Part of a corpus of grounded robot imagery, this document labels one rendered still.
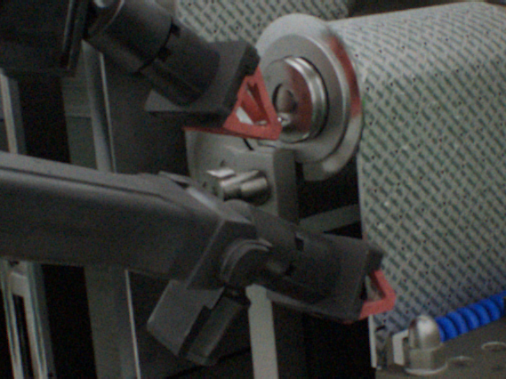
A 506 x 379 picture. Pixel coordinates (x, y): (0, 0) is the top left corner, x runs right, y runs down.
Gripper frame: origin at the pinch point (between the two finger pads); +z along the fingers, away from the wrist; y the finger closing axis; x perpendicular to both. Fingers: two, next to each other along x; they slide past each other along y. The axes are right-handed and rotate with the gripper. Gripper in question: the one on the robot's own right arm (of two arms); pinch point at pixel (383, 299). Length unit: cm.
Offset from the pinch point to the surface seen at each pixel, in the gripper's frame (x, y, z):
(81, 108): 23, -97, 22
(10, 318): -12.2, -43.5, -9.4
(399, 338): -3.2, 4.9, -2.2
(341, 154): 10.4, -1.6, -8.7
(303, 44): 18.3, -4.8, -13.8
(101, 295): -6, -76, 23
